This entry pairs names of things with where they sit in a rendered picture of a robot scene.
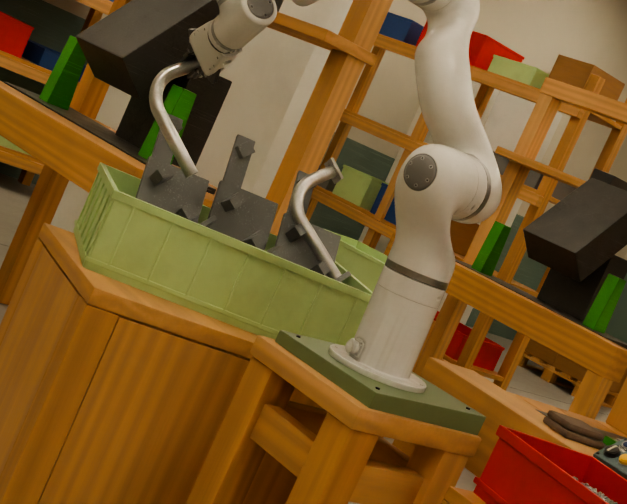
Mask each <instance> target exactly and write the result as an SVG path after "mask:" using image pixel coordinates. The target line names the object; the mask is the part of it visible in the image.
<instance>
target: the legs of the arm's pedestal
mask: <svg viewBox="0 0 627 504"><path fill-rule="evenodd" d="M294 389H295V387H294V386H293V385H291V384H290V383H288V382H287V381H286V380H284V379H283V378H282V377H280V376H279V375H278V374H276V373H275V372H274V371H272V370H271V369H270V368H268V367H267V366H266V365H264V364H263V363H262V362H260V361H259V360H258V359H256V358H255V357H253V356H252V357H251V360H250V362H249V364H248V366H247V369H246V371H245V373H244V375H243V377H242V380H241V382H240V384H239V386H238V389H237V391H236V393H235V395H234V398H233V400H232V402H231V404H230V406H229V409H228V411H227V413H226V415H225V418H224V420H223V422H222V424H221V426H220V429H219V431H218V433H217V435H216V438H215V440H214V442H213V444H212V447H211V449H210V451H209V453H208V455H207V458H206V460H205V462H204V464H203V467H202V469H201V471H200V473H199V476H198V478H197V480H196V482H195V484H194V487H193V489H192V491H191V493H190V496H189V498H188V500H187V502H186V504H242V503H243V501H244V499H245V497H246V495H247V492H248V490H249V488H250V486H251V484H252V481H253V479H254V477H255V475H256V473H257V470H258V468H259V466H260V464H261V461H262V459H263V457H264V455H265V453H266V451H267V452H268V453H269V454H270V455H271V456H272V457H274V458H275V459H276V460H277V461H278V462H280V463H281V464H282V465H283V466H284V467H286V468H287V469H288V470H289V471H290V472H292V473H293V474H294V475H295V476H296V477H298V478H297V480H296V482H295V485H294V487H293V489H292V491H291V493H290V495H289V498H288V500H287V502H286V504H348V502H354V503H359V504H441V503H442V500H443V499H444V496H445V494H446V492H447V490H448V488H449V486H452V487H455V486H456V484H457V482H458V480H459V477H460V475H461V473H462V471H463V469H464V467H465V465H466V463H467V460H468V458H469V457H468V456H464V455H460V454H456V453H451V452H447V451H443V450H438V449H434V448H430V447H426V446H421V445H417V444H416V446H415V448H414V450H413V453H412V455H411V457H409V456H408V455H406V454H405V453H403V452H402V451H401V450H399V449H398V448H397V447H395V446H394V445H392V444H391V443H390V442H388V441H387V440H386V439H384V438H383V437H381V436H378V435H374V434H370V433H365V432H361V431H357V430H353V429H350V428H349V427H348V426H346V425H345V424H344V423H342V422H341V421H340V420H338V419H337V418H336V417H334V416H333V415H332V414H330V413H329V412H328V411H326V410H325V409H322V408H318V407H313V406H309V405H305V404H301V403H297V402H293V401H289V400H290V397H291V395H292V393H293V391H294Z"/></svg>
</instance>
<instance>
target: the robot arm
mask: <svg viewBox="0 0 627 504"><path fill-rule="evenodd" d="M216 1H217V3H218V6H219V11H220V13H219V15H218V16H217V17H216V18H215V19H213V20H211V21H209V22H207V23H205V24H204V25H202V26H200V27H199V28H191V29H188V33H189V48H187V52H186V53H185V54H184V55H183V56H184V57H183V58H182V59H181V60H180V62H183V61H186V60H190V59H193V58H195V57H197V60H198V62H199V64H200V66H199V68H196V69H194V70H192V71H191V72H190V73H189V74H188V75H187V78H191V77H193V78H194V79H196V78H199V77H200V76H201V75H202V76H204V77H205V78H208V80H209V81H210V82H211V83H212V84H214V83H217V82H218V78H219V74H220V73H221V72H223V71H225V70H226V69H227V68H228V67H229V66H230V65H231V63H232V62H233V61H234V60H235V58H236V56H237V55H238V53H241V52H242V51H243V50H242V48H243V47H244V46H245V45H246V44H247V43H248V42H250V41H251V40H252V39H253V38H254V37H255V36H257V35H258V34H259V33H260V32H261V31H263V30H264V29H265V28H266V27H267V26H268V25H270V24H271V23H272V22H273V21H274V20H275V18H276V15H277V6H276V3H275V0H216ZM408 1H410V2H411V3H413V4H415V5H416V6H418V7H420V8H421V9H422V10H423V11H424V13H425V15H426V18H427V22H428V28H427V32H426V35H425V37H424V38H423V39H422V40H421V42H420V43H419V44H418V46H417V49H416V52H415V75H416V84H417V92H418V98H419V103H420V108H421V111H422V115H423V118H424V121H425V123H426V125H427V128H428V130H429V132H430V135H431V137H432V140H433V143H434V144H428V145H424V146H421V147H419V148H417V149H416V150H414V151H413V152H412V153H411V154H410V155H409V156H408V157H407V159H406V160H405V161H404V163H403V165H402V166H401V168H400V171H399V173H398V176H397V179H396V184H395V193H394V202H395V217H396V235H395V240H394V243H393V246H392V248H391V250H390V253H389V255H388V257H387V260H386V262H385V265H384V267H383V269H382V272H381V274H380V277H379V279H378V282H377V284H376V286H375V289H374V291H373V293H372V296H371V298H370V301H369V303H368V305H367V308H366V310H365V313H364V315H363V318H362V320H361V322H360V325H359V327H358V330H357V332H356V334H355V337H354V338H351V339H350V340H348V341H347V343H346V345H345V346H344V345H338V344H332V345H330V347H329V350H328V352H329V354H330V355H331V356H332V357H333V358H334V359H336V360H337V361H339V362H340V363H342V364H343V365H345V366H347V367H349V368H350V369H352V370H354V371H356V372H358V373H360V374H362V375H365V376H367V377H369V378H371V379H374V380H376V381H378V382H381V383H384V384H386V385H389V386H392V387H395V388H398V389H401V390H405V391H409V392H414V393H423V392H424V391H425V389H426V384H425V382H423V381H422V380H421V379H420V378H418V377H417V376H415V375H414V374H412V373H411V372H412V370H413V368H414V365H415V363H416V360H417V358H418V356H419V353H420V351H421V349H422V346H423V344H424V341H425V339H426V337H427V334H428V332H429V330H430V327H431V325H432V322H433V320H434V318H435V315H436V313H437V311H438V308H439V306H440V303H441V301H442V299H443V296H444V294H445V292H446V289H447V287H448V285H449V282H450V280H451V277H452V275H453V272H454V269H455V255H454V251H453V248H452V243H451V236H450V226H451V220H453V221H456V222H459V223H465V224H475V223H479V222H482V221H484V220H486V219H487V218H489V217H490V216H491V215H492V214H493V213H494V212H495V211H496V209H497V207H498V206H499V204H500V201H501V196H502V182H501V177H500V172H499V169H498V165H497V162H496V159H495V156H494V153H493V151H492V148H491V145H490V142H489V140H488V137H487V135H486V132H485V130H484V127H483V125H482V122H481V120H480V117H479V114H478V111H477V108H476V105H475V101H474V96H473V90H472V82H471V72H470V62H469V44H470V38H471V34H472V32H473V29H474V27H475V25H476V23H477V20H478V18H479V13H480V0H408Z"/></svg>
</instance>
